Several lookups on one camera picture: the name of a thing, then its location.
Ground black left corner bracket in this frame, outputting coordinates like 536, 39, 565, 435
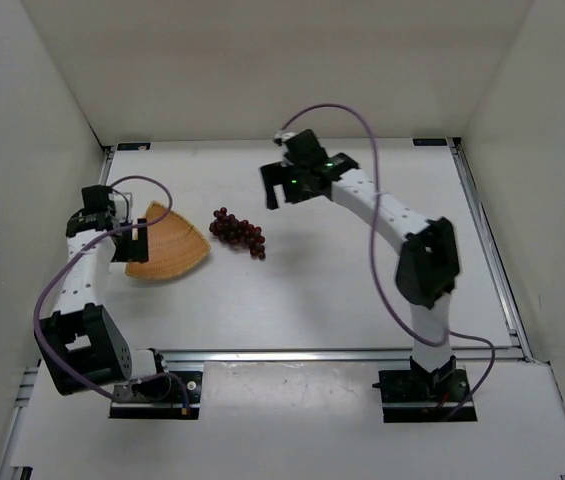
116, 142, 151, 151

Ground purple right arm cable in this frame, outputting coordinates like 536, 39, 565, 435
281, 103, 496, 424

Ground aluminium rail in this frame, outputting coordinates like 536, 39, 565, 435
448, 137, 536, 363
156, 348, 526, 365
98, 145, 116, 185

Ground aluminium left side rail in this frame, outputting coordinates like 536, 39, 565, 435
98, 145, 116, 185

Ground woven bamboo fruit bowl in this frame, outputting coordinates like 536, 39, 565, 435
125, 201, 211, 281

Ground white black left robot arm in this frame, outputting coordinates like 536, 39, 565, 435
34, 185, 165, 398

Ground aluminium right side rail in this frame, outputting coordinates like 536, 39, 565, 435
448, 137, 536, 363

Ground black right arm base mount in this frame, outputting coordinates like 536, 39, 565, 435
372, 369, 478, 424

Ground aluminium front rail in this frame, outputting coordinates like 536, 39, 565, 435
156, 348, 526, 365

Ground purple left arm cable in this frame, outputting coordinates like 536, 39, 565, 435
33, 174, 193, 411

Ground dark red fake grapes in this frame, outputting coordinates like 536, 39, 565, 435
209, 207, 266, 261

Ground black right corner bracket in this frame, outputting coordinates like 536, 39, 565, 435
412, 138, 447, 147

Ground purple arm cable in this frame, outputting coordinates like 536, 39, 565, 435
281, 103, 496, 424
33, 174, 193, 411

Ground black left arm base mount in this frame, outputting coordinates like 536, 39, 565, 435
108, 364, 204, 421

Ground black corner bracket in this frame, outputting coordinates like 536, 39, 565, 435
412, 138, 447, 147
116, 142, 151, 151

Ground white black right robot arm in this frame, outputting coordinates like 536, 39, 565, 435
260, 129, 460, 393

